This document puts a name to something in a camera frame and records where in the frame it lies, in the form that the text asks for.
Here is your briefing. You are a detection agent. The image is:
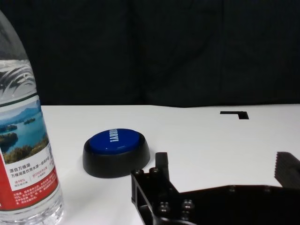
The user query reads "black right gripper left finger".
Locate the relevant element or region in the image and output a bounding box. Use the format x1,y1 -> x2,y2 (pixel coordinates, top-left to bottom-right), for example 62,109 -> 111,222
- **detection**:
130,152 -> 180,213

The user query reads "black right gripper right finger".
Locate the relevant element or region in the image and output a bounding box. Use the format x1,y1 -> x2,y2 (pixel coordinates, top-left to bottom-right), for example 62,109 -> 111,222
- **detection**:
273,151 -> 300,189

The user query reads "blue round lid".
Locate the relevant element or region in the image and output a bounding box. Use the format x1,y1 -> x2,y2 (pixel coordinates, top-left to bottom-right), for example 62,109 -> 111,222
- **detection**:
82,127 -> 151,179

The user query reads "clear water bottle red cap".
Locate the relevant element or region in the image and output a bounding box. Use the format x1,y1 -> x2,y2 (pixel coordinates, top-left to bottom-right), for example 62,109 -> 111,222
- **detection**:
0,9 -> 64,225

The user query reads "black corner tape mark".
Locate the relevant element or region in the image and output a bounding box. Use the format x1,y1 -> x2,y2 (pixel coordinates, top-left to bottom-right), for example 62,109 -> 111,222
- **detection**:
220,111 -> 249,120

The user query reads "black curtain backdrop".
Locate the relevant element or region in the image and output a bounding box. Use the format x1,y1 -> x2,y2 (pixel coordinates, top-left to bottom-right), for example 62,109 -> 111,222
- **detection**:
0,0 -> 300,109

